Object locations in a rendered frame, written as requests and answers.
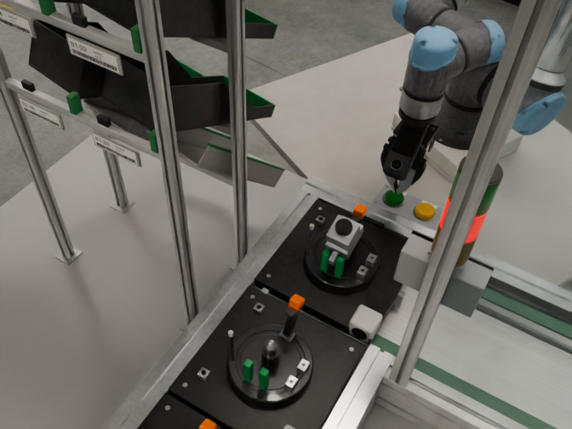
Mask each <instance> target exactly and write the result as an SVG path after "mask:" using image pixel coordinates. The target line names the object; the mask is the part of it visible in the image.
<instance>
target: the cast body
mask: <svg viewBox="0 0 572 429"><path fill-rule="evenodd" d="M362 234H363V225H361V224H359V223H357V222H356V221H354V220H350V219H348V218H346V217H345V216H341V215H339V214H338V215H337V217H336V219H335V221H334V223H333V225H332V226H331V227H330V229H329V231H328V233H327V235H326V237H327V243H326V244H325V245H326V249H327V250H329V251H331V253H332V255H331V256H330V257H329V264H331V265H332V266H333V265H334V264H335V262H336V260H337V259H338V257H339V256H342V257H344V258H345V260H348V258H349V257H350V255H351V253H352V251H353V250H354V248H355V246H356V244H357V243H358V240H359V238H360V237H361V236H362Z"/></svg>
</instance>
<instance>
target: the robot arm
mask: <svg viewBox="0 0 572 429"><path fill-rule="evenodd" d="M467 1H468V0H395V1H394V4H393V6H392V15H393V19H394V20H395V21H396V22H397V23H398V24H399V25H400V26H402V27H403V28H404V29H405V30H406V31H408V32H411V33H412V34H414V35H415V37H414V40H413V43H412V46H411V48H410V50H409V60H408V64H407V69H406V72H405V77H404V81H403V86H401V87H400V88H399V90H400V91H401V92H402V94H401V98H400V101H399V109H398V115H399V116H400V118H401V119H402V120H401V122H400V123H399V124H398V126H397V127H396V128H395V129H394V130H393V136H390V137H389V139H388V141H389V144H387V143H385V145H384V146H383V151H382V153H381V155H380V161H381V165H382V168H383V172H384V174H385V176H386V180H387V182H388V184H389V185H390V187H391V189H392V191H393V192H396V193H397V194H399V193H401V192H405V191H406V190H407V189H409V188H410V187H411V186H412V185H413V184H414V183H415V182H416V181H417V180H418V179H419V178H420V177H421V176H422V175H423V173H424V172H425V170H426V161H427V160H426V159H425V158H424V156H425V155H426V148H427V147H428V146H429V149H428V152H430V150H431V149H432V148H433V145H434V142H435V139H436V136H437V134H438V135H440V136H441V137H443V138H444V139H446V140H450V141H453V142H455V143H461V144H471V143H472V138H473V136H474V134H475V131H476V128H477V126H478V121H479V119H480V117H481V114H482V111H483V107H484V104H485V102H486V100H487V97H488V94H489V90H490V88H491V85H492V82H493V80H494V77H495V73H496V71H497V68H498V65H499V63H500V60H501V56H502V54H503V51H504V48H505V46H506V43H505V35H504V32H503V31H502V29H501V27H500V25H499V24H498V23H496V22H495V21H493V20H478V21H476V22H472V21H470V20H469V19H467V18H466V17H464V16H463V15H461V14H459V13H458V12H456V11H457V10H458V9H459V8H460V7H461V6H462V5H463V4H464V3H466V2H467ZM431 129H433V130H434V131H432V130H431ZM398 180H400V181H399V186H398Z"/></svg>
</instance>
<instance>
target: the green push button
mask: <svg viewBox="0 0 572 429"><path fill-rule="evenodd" d="M403 199H404V196H403V194H402V193H399V194H397V193H396V192H393V191H392V190H389V191H387V192H386V194H385V201H386V203H388V204H389V205H391V206H398V205H401V204H402V203H403Z"/></svg>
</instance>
